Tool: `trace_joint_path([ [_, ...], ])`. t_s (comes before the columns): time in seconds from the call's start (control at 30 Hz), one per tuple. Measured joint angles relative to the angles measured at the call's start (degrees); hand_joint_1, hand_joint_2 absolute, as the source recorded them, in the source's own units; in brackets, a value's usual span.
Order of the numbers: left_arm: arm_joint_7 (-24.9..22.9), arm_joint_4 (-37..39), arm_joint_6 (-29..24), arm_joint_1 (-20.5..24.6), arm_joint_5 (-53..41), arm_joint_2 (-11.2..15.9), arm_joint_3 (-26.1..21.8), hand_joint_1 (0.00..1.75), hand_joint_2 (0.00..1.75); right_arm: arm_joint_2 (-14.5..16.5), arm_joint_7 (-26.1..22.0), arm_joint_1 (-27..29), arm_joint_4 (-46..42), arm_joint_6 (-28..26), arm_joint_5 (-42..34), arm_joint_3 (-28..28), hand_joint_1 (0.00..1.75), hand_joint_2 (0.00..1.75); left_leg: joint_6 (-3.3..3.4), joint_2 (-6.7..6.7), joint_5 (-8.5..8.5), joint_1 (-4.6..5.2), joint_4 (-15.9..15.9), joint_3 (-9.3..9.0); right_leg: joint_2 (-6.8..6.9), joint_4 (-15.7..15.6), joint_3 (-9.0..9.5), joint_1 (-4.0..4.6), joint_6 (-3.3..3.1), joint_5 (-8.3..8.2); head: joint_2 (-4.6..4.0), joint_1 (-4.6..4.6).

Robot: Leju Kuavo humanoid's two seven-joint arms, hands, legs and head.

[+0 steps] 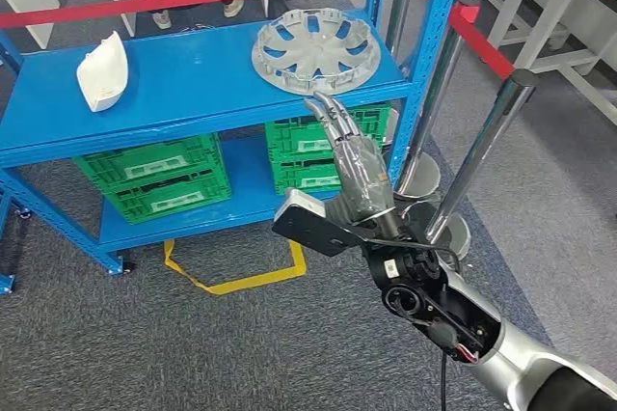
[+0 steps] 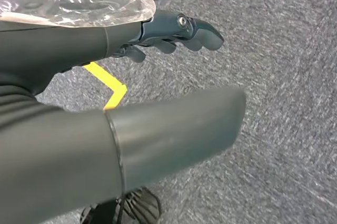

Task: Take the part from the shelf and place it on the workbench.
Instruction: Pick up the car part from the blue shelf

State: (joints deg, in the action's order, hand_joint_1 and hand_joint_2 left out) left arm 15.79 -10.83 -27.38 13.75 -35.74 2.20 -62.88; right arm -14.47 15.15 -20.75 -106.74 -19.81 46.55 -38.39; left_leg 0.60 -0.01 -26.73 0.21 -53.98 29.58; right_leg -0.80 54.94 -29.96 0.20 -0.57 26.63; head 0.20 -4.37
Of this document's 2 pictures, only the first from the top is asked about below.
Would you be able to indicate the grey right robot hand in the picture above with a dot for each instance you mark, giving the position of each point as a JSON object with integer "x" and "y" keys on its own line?
{"x": 361, "y": 178}

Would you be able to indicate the silver plastic wheel hubcap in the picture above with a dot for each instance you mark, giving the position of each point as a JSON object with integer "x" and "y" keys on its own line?
{"x": 315, "y": 53}

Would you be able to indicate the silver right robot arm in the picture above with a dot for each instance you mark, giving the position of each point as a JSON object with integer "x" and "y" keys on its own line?
{"x": 520, "y": 357}

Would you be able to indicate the blue metal shelf rack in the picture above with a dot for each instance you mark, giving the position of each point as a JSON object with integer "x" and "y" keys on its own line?
{"x": 183, "y": 82}

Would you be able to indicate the white workbench with green top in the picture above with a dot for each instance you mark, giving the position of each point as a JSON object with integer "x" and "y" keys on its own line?
{"x": 544, "y": 24}

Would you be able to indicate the black shelf caster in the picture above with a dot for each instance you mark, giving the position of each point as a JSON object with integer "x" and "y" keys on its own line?
{"x": 127, "y": 265}

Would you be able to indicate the green plastic crate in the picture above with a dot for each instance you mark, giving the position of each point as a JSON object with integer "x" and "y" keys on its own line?
{"x": 289, "y": 139}
{"x": 192, "y": 194}

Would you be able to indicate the dark stanchion pole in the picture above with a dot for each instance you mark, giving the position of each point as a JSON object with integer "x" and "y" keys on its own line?
{"x": 397, "y": 12}

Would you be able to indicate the white plastic mirror cover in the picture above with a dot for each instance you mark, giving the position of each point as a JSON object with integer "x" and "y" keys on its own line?
{"x": 103, "y": 76}

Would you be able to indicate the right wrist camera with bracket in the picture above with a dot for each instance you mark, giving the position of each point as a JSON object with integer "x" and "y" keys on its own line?
{"x": 308, "y": 226}

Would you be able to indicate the chrome stanchion post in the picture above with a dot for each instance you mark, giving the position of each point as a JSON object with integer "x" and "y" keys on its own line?
{"x": 436, "y": 95}
{"x": 482, "y": 146}

